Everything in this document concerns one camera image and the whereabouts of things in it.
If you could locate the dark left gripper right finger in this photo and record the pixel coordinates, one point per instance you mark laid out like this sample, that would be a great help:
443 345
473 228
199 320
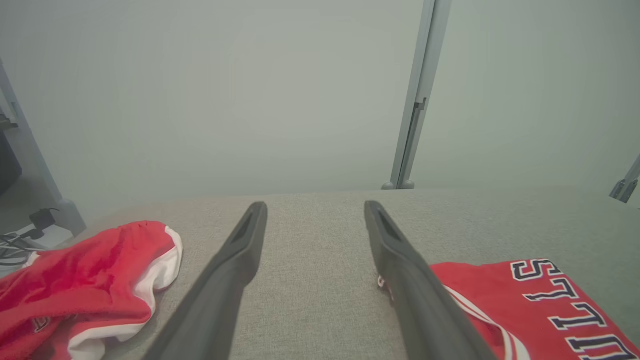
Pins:
420 310

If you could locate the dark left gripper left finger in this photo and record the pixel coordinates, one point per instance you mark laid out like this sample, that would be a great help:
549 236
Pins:
220 300

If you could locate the red basketball jersey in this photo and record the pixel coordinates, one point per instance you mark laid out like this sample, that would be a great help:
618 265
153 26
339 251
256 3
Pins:
500 295

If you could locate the red shorts with white trim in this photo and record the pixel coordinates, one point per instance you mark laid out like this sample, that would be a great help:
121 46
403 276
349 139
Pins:
80 280

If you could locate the black power adapter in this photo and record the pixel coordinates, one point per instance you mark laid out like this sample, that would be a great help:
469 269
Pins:
42 219

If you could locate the black computer tower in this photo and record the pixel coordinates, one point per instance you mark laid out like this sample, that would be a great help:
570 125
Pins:
7 165

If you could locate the grey partition post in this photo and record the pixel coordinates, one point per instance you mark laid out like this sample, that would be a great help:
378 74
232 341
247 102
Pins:
35 160
422 75
625 187

